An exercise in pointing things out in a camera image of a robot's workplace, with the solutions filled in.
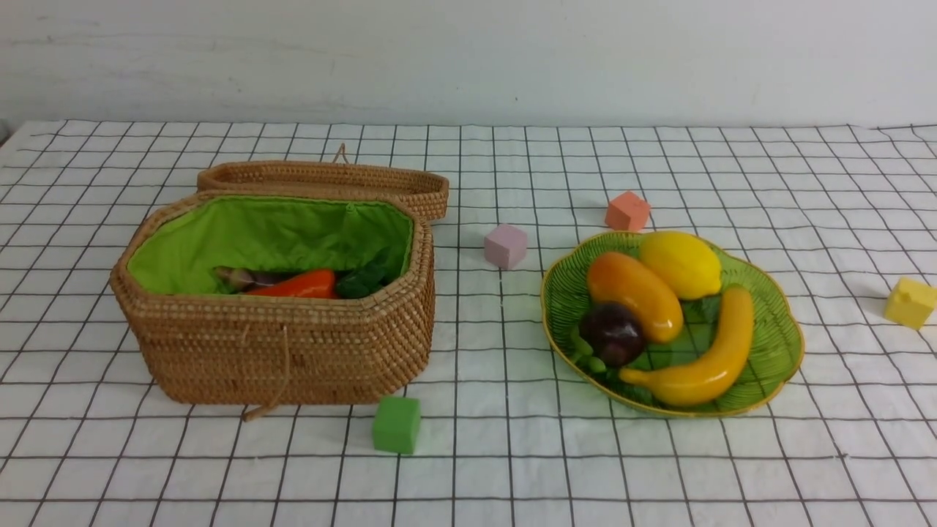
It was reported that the purple toy eggplant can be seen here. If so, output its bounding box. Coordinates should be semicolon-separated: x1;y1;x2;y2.
213;266;296;293

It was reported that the white grid tablecloth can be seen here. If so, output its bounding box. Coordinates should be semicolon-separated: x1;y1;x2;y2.
1;121;936;526

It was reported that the pink foam cube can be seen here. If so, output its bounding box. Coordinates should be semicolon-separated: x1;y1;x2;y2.
483;224;528;270

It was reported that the yellow foam cube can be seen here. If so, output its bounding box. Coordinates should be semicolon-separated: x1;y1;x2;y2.
884;277;936;331

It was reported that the woven wicker basket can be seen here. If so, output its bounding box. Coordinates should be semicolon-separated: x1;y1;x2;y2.
110;190;436;420

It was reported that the dark purple toy mangosteen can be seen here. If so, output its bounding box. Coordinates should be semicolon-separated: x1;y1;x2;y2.
570;302;649;375

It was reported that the yellow toy banana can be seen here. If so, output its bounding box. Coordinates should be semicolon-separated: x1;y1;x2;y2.
619;284;754;407

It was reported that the orange toy carrot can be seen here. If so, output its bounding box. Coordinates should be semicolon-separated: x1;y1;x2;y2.
245;263;392;300

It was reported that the green foam cube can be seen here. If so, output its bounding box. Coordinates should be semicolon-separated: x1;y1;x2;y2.
372;396;422;456

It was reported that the yellow toy lemon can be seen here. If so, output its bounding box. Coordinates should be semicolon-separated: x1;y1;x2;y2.
638;231;723;301

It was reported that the orange toy mango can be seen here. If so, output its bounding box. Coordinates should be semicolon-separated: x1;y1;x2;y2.
586;251;684;344

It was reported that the orange foam cube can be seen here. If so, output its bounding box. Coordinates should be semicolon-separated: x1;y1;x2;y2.
605;191;652;231

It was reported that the green leaf-shaped plastic plate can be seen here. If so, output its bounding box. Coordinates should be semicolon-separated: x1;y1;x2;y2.
541;231;805;417

